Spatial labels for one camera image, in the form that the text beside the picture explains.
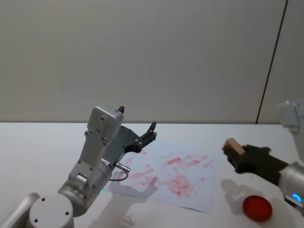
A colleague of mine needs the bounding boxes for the round red ink pad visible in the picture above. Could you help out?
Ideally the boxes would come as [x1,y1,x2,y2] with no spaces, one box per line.
[242,195,273,223]

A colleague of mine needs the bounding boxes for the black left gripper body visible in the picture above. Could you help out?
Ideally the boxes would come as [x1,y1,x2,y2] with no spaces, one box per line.
[107,124,143,165]

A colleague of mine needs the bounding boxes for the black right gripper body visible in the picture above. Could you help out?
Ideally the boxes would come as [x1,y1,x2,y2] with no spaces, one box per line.
[239,143,290,187]

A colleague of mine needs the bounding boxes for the thin dark cable silver plug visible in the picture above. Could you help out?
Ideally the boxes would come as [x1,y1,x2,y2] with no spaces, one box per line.
[108,162,132,182]

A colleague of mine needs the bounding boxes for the white paper with red marks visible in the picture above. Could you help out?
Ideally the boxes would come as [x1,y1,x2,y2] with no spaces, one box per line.
[108,148,221,213]

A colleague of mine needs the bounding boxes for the small wooden stamp block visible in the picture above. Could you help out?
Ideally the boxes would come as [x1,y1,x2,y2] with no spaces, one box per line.
[225,138,246,157]

